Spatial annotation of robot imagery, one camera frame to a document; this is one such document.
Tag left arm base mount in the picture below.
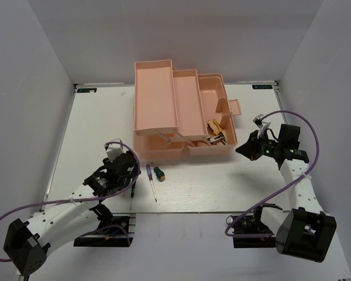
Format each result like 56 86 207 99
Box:
73 214 136 248

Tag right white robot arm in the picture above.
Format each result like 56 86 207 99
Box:
232 122 337 263

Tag yellow needle-nose pliers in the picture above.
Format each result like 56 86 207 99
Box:
207 119 223 136

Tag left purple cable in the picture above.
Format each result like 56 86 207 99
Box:
0 141 141 262

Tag left table corner label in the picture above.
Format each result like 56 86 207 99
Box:
77 88 97 93

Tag yellow combination pliers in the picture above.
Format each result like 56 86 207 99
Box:
207 132 227 145

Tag right table corner label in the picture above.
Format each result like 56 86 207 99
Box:
252 84 273 90

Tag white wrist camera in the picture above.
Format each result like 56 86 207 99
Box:
253 114 271 139
104 138 124 162

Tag table corner label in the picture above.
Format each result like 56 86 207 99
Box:
77 88 97 93
252 84 273 90

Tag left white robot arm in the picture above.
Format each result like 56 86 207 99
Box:
4 151 139 277

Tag pink plastic toolbox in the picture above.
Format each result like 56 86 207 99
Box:
133 59 242 160

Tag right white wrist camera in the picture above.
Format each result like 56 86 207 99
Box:
253 114 271 139

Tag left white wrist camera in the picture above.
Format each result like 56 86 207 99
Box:
104 138 124 162

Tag blue red long screwdriver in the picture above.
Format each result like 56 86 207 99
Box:
146 164 157 202

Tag green orange stubby screwdriver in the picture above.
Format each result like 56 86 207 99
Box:
152 164 166 181

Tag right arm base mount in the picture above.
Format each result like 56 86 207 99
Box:
225 214 277 249

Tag thin green precision screwdriver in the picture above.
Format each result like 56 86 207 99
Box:
129 187 135 210

